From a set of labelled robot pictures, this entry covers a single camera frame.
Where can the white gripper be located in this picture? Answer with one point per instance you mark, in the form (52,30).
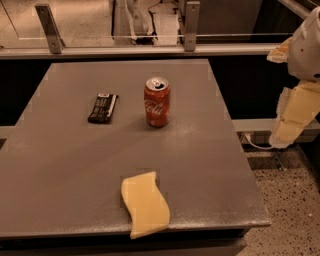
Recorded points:
(306,53)

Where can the red coke can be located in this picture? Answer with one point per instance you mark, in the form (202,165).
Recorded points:
(157,93)

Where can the yellow sponge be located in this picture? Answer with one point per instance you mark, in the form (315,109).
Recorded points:
(146,205)

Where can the black snack bar wrapper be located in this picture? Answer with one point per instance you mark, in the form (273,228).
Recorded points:
(103,108)

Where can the grey table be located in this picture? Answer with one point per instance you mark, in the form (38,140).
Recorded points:
(60,176)

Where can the right metal bracket post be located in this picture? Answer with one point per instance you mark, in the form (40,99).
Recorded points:
(191,23)

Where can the metal bracket post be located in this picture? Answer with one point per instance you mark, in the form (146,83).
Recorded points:
(50,29)
(191,23)

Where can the horizontal metal rail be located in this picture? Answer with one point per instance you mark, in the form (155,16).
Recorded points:
(141,51)

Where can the left metal bracket post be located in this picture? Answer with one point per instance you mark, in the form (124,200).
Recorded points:
(50,29)

